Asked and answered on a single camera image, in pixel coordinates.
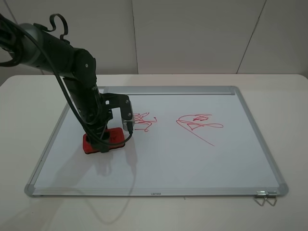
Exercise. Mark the grey marker tray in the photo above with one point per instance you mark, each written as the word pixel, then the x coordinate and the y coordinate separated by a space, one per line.
pixel 170 90

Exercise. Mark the left metal hanging hook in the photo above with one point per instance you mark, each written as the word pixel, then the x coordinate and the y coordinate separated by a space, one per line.
pixel 260 198

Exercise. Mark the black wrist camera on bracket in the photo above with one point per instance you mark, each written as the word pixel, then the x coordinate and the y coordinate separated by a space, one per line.
pixel 121 101

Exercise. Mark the white whiteboard with grey frame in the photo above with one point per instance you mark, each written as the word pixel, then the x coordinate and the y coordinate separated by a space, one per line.
pixel 182 145

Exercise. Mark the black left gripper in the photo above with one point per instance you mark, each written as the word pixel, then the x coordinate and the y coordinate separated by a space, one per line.
pixel 93 114

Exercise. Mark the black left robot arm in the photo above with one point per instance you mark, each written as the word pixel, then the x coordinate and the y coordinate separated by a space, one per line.
pixel 74 68

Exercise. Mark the red whiteboard eraser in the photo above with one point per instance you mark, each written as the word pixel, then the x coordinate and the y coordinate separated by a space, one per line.
pixel 114 135

